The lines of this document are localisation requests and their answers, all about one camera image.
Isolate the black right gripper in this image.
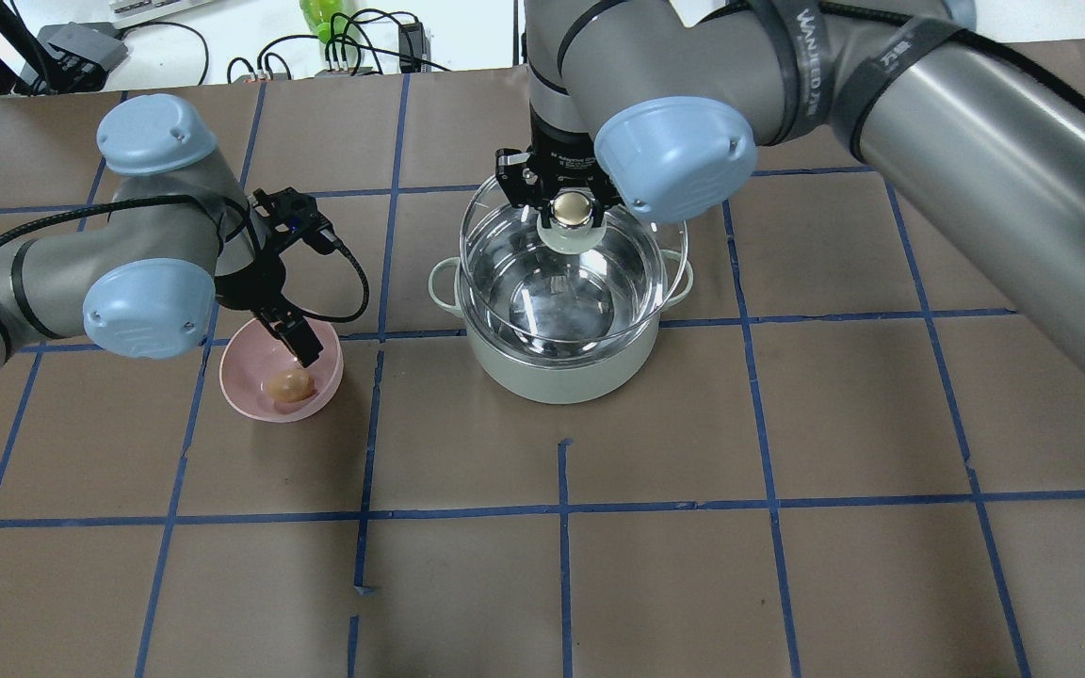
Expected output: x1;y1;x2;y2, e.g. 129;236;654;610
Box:
494;121;621;222

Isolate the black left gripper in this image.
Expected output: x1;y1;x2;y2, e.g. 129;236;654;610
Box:
215;253;323;368

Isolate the beige egg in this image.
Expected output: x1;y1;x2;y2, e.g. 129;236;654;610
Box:
261;366;316;405

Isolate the glass pot lid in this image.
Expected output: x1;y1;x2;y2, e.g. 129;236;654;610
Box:
455;179;693;366

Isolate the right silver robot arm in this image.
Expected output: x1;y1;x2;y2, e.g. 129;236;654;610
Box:
494;1;1085;373

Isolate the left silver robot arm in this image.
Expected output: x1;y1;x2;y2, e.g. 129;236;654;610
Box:
0;93;329;369

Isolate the pale green electric pot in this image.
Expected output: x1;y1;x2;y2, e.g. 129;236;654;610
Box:
427;248;694;405

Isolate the pink bowl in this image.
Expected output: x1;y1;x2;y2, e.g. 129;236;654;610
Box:
219;320;345;424

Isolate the green plastic bottle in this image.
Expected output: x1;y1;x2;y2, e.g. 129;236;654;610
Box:
299;0;354;44

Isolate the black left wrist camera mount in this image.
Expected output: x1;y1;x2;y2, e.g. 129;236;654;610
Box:
251;187;349;257

